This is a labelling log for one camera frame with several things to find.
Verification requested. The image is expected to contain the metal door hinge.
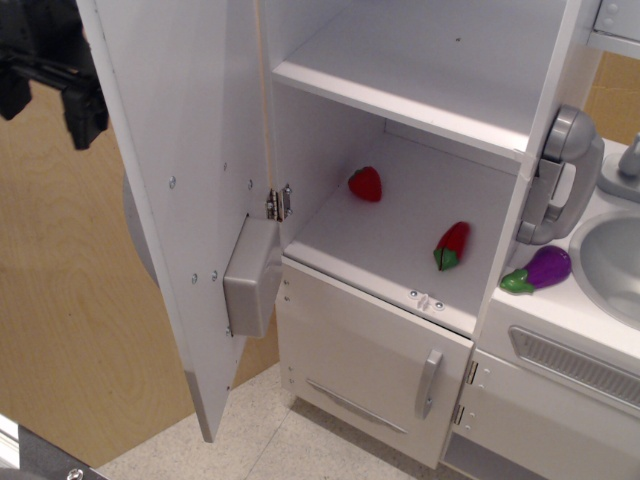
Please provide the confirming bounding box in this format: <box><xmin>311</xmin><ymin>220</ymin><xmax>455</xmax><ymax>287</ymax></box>
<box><xmin>265</xmin><ymin>184</ymin><xmax>292</xmax><ymax>222</ymax></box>

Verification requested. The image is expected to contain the red toy chili pepper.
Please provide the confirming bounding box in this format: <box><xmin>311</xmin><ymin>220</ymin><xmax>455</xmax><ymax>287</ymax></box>
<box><xmin>433</xmin><ymin>221</ymin><xmax>471</xmax><ymax>271</ymax></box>

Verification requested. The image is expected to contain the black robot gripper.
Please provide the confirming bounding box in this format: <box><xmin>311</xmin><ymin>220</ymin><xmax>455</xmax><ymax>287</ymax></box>
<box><xmin>0</xmin><ymin>1</ymin><xmax>109</xmax><ymax>150</ymax></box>

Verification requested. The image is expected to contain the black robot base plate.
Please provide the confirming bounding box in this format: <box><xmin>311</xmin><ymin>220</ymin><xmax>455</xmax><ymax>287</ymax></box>
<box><xmin>1</xmin><ymin>415</ymin><xmax>104</xmax><ymax>480</ymax></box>

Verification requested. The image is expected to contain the white fridge door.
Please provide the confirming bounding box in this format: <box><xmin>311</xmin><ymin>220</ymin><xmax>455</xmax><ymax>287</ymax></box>
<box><xmin>78</xmin><ymin>1</ymin><xmax>271</xmax><ymax>441</ymax></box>

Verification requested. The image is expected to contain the white toy kitchen counter unit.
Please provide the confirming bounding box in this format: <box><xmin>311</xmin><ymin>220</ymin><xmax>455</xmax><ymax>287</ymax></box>
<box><xmin>439</xmin><ymin>137</ymin><xmax>640</xmax><ymax>480</ymax></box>

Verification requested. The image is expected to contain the purple toy eggplant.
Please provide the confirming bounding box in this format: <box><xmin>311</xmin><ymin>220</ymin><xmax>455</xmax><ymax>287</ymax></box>
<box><xmin>499</xmin><ymin>245</ymin><xmax>572</xmax><ymax>294</ymax></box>

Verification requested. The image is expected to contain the grey vent grille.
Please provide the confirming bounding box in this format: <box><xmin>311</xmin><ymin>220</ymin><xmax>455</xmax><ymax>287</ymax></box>
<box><xmin>508</xmin><ymin>326</ymin><xmax>639</xmax><ymax>409</ymax></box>

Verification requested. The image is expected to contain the grey toy telephone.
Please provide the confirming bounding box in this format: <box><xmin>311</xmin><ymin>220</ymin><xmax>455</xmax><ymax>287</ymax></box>
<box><xmin>516</xmin><ymin>105</ymin><xmax>605</xmax><ymax>245</ymax></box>

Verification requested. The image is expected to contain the white toy fridge cabinet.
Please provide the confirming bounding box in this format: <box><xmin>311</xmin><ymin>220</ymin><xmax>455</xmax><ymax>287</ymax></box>
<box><xmin>258</xmin><ymin>1</ymin><xmax>598</xmax><ymax>352</ymax></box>

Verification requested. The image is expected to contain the grey toy sink basin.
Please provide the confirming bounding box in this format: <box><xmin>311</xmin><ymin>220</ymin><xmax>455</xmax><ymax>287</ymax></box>
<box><xmin>569</xmin><ymin>211</ymin><xmax>639</xmax><ymax>329</ymax></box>

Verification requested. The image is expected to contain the red toy strawberry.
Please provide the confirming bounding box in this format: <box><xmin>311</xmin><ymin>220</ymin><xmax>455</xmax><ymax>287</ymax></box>
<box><xmin>348</xmin><ymin>166</ymin><xmax>382</xmax><ymax>203</ymax></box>

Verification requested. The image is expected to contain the white lower freezer door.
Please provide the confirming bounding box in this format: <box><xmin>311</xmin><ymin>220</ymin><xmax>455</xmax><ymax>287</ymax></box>
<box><xmin>276</xmin><ymin>260</ymin><xmax>472</xmax><ymax>467</ymax></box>

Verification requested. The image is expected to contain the grey toy faucet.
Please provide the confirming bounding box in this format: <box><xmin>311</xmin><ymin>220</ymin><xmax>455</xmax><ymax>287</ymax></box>
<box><xmin>597</xmin><ymin>134</ymin><xmax>639</xmax><ymax>203</ymax></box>

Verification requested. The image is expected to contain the grey freezer door handle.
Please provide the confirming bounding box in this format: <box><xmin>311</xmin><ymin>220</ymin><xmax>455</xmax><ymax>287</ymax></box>
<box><xmin>414</xmin><ymin>349</ymin><xmax>443</xmax><ymax>420</ymax></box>

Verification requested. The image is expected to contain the grey ice dispenser panel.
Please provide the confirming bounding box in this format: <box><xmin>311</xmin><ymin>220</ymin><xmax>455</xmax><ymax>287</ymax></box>
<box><xmin>223</xmin><ymin>217</ymin><xmax>283</xmax><ymax>338</ymax></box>

